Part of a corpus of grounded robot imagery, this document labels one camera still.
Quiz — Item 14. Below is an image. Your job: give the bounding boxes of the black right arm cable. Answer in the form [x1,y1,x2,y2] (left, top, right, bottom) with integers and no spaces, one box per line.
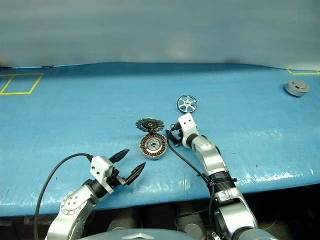
[166,129,216,226]

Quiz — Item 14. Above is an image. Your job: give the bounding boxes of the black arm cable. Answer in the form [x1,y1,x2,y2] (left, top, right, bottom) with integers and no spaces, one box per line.
[33,152,94,226]
[166,129,216,226]

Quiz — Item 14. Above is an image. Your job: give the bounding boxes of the silver motor housing copper windings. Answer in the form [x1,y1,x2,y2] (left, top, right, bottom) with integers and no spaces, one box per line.
[139,133,168,160]

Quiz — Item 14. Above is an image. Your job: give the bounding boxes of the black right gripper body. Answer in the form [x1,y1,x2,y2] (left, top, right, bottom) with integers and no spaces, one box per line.
[171,127,185,145]

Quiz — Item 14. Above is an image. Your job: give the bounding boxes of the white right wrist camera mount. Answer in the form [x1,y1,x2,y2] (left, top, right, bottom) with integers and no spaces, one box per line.
[177,112,200,149]

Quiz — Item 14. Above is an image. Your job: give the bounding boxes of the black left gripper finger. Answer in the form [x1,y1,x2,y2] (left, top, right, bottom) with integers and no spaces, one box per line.
[109,148,131,165]
[124,161,147,187]

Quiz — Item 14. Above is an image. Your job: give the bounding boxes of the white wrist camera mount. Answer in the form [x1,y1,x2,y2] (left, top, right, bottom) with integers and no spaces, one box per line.
[89,155,115,195]
[177,112,200,149]

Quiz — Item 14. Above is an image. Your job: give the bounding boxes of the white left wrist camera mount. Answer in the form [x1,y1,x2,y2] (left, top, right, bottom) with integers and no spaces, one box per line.
[89,155,115,195]

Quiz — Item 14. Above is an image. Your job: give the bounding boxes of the grey round motor unit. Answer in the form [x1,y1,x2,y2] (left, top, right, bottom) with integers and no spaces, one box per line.
[284,79,310,97]

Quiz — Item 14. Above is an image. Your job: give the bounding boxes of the grey rounded cylinder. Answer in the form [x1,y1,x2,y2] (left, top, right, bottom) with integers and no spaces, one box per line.
[106,216,132,232]
[174,214,208,239]

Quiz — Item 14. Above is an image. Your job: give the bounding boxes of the silver spoked rotor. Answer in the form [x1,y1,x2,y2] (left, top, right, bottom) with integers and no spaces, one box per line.
[176,95,199,113]

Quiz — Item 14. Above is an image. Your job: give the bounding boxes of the blue plastic table cover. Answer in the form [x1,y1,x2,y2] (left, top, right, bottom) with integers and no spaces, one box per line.
[0,61,320,218]

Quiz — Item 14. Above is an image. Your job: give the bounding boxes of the round silver motor lid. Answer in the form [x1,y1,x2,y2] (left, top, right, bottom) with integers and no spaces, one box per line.
[135,116,165,133]

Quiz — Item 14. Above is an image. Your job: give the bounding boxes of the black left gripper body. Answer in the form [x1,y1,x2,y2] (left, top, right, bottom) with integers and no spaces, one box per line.
[105,163,128,190]

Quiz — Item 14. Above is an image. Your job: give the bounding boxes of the yellow tape rectangle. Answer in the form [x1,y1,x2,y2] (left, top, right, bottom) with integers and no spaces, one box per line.
[0,72,44,96]
[286,68,320,76]

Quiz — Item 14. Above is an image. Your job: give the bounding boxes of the grey robot torso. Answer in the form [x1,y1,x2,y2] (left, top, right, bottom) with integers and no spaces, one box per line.
[82,227,210,240]

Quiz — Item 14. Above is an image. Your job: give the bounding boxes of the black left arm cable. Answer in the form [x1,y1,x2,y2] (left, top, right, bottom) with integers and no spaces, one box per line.
[33,152,94,226]

